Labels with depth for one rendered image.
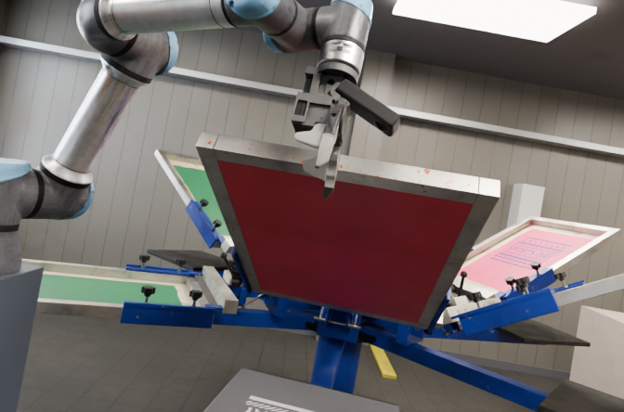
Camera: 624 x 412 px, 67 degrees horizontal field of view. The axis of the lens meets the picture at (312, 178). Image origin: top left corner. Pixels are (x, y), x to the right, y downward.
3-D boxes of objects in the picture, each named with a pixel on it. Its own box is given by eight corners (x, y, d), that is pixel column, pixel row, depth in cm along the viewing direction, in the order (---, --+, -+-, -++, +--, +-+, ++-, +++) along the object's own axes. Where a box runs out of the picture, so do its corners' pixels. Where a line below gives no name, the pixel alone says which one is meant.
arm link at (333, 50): (363, 68, 84) (364, 39, 76) (358, 90, 82) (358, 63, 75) (322, 62, 85) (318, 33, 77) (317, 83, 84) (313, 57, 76)
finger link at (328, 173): (301, 188, 84) (307, 138, 81) (334, 194, 83) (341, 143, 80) (297, 194, 81) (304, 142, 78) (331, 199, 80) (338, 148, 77)
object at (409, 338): (441, 367, 171) (447, 334, 171) (235, 320, 183) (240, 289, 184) (423, 315, 251) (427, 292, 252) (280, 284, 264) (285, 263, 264)
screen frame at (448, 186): (500, 197, 84) (500, 180, 86) (194, 146, 94) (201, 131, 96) (427, 329, 149) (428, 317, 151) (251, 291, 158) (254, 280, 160)
